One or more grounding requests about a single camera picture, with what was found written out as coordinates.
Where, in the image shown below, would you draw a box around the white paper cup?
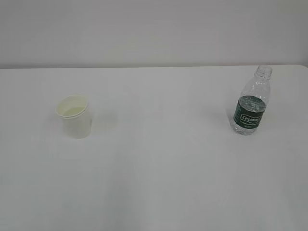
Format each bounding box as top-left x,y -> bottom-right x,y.
56,95 -> 92,139

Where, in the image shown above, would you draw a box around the clear plastic water bottle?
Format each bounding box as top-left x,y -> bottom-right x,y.
231,65 -> 272,135

